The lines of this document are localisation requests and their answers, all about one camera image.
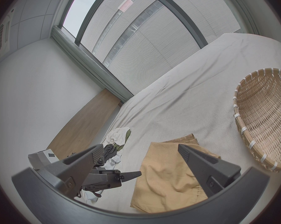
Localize black garment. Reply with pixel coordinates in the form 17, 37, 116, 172
103, 144, 119, 160

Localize window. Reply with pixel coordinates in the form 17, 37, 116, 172
61, 0, 255, 96

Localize white garment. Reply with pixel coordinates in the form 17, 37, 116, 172
103, 127, 130, 147

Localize pale grey garment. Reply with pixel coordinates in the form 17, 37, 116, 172
82, 154, 122, 202

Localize white ceiling air conditioner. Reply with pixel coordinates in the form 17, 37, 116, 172
0, 8, 15, 60

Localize round woven basket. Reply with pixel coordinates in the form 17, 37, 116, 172
233, 68, 281, 172

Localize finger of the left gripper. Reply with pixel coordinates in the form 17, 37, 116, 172
120, 170, 142, 183

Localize bed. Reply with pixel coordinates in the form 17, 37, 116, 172
47, 33, 281, 214

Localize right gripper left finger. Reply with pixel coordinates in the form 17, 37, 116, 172
41, 144, 104, 199

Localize green garment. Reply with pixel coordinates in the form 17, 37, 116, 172
115, 128, 131, 152

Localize grey-green curtain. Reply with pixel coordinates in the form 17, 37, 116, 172
225, 0, 260, 35
51, 26, 134, 103

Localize tan shorts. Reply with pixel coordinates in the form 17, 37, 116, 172
130, 133, 221, 214

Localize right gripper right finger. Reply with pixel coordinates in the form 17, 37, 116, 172
178, 144, 242, 198

